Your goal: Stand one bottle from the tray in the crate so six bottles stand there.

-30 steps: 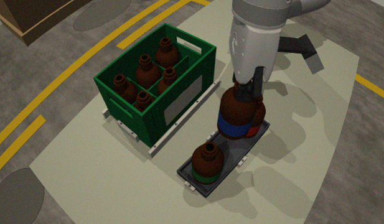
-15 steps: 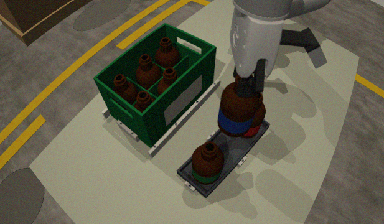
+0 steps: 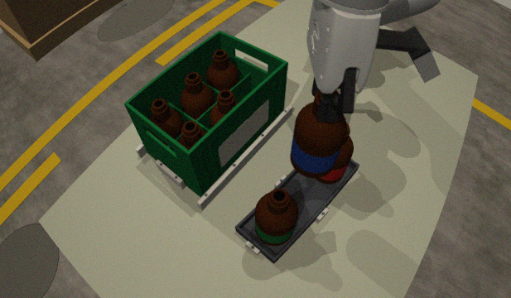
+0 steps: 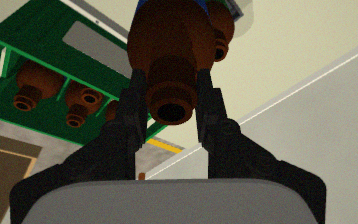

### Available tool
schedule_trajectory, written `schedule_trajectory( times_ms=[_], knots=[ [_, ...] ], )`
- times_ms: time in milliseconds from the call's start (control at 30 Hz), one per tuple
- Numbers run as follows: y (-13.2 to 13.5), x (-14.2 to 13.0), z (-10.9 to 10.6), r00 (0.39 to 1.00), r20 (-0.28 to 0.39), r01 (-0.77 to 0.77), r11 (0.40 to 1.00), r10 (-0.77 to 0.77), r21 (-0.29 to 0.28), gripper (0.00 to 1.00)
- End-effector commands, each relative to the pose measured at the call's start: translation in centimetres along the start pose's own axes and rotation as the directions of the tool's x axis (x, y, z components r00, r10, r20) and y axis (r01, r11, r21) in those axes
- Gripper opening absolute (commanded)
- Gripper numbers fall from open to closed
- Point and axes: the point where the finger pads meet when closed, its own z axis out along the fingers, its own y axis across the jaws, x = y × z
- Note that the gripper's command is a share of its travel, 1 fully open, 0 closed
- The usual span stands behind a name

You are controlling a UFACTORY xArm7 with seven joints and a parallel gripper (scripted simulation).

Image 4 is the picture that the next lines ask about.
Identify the brown bottle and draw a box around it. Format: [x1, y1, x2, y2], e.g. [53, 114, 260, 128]
[81, 84, 103, 105]
[65, 79, 105, 128]
[127, 0, 216, 126]
[13, 58, 67, 111]
[205, 0, 235, 62]
[105, 99, 118, 122]

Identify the dark grey tray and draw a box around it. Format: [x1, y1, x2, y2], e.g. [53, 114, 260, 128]
[225, 0, 244, 23]

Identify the green plastic crate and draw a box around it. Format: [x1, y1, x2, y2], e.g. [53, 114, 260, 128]
[0, 0, 132, 146]

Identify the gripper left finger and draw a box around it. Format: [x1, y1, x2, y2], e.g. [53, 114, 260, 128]
[9, 69, 149, 224]

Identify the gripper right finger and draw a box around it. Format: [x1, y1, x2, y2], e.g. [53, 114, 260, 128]
[195, 68, 327, 224]

